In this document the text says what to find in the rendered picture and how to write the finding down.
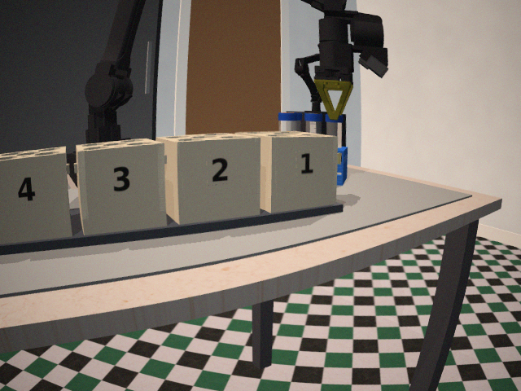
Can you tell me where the blue sample tube rack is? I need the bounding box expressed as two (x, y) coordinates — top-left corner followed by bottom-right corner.
(337, 147), (348, 186)

